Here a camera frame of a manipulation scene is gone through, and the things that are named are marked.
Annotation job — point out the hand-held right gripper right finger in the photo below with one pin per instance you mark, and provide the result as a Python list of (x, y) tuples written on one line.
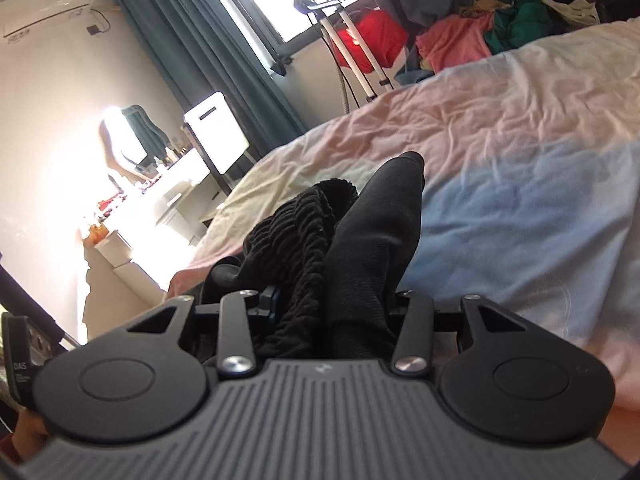
[(412, 310)]

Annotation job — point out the small black cloth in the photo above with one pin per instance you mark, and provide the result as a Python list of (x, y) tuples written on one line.
[(278, 66)]

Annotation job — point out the red hanging garment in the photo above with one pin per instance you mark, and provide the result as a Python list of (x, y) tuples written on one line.
[(375, 35)]

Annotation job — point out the small black wall adapter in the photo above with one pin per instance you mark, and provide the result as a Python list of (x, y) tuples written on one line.
[(92, 29)]

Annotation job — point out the white cloth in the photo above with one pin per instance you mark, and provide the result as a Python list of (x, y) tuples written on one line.
[(575, 10)]

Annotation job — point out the person's left hand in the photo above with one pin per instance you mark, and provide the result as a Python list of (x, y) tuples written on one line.
[(31, 427)]

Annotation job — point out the black garment with ribbed cuffs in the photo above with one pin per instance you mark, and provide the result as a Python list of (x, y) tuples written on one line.
[(360, 250)]

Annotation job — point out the ornate framed mirror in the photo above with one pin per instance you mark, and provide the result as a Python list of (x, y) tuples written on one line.
[(142, 130)]

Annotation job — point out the group of cosmetic bottles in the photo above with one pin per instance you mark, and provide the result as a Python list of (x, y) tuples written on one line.
[(167, 157)]

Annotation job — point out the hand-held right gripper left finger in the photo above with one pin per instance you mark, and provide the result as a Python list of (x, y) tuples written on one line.
[(270, 305)]

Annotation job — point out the pink cloth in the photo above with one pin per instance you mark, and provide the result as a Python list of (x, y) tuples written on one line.
[(455, 42)]

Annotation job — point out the tan cloth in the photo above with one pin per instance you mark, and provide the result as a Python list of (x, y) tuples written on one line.
[(487, 6)]

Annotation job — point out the white box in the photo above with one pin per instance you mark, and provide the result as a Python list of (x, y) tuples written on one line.
[(120, 255)]

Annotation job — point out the garment steamer stand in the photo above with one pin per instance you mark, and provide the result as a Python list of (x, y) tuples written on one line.
[(312, 0)]

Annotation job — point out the white dresser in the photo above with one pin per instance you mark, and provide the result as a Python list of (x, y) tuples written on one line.
[(170, 195)]

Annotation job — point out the white backed chair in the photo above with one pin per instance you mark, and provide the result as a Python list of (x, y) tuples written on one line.
[(215, 130)]

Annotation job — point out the white air conditioner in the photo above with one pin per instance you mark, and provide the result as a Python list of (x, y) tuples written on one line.
[(45, 7)]

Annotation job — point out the bed with pastel sheet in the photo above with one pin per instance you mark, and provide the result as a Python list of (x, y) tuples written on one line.
[(525, 160)]

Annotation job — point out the black sofa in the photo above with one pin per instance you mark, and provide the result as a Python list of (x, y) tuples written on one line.
[(620, 7)]

